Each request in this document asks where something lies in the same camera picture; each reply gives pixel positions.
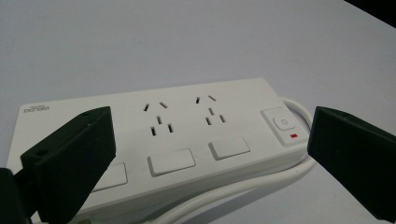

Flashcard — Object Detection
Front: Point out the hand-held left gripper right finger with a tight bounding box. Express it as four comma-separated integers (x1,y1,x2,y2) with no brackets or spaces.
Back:
306,105,396,224

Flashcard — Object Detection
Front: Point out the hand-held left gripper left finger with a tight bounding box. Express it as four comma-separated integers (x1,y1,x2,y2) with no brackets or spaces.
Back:
12,105,117,224

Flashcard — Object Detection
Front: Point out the white power strip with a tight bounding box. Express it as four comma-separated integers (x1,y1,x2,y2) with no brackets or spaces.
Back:
5,77,311,224

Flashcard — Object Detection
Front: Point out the white power cable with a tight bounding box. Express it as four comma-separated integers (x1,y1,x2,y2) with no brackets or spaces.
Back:
152,96,317,224

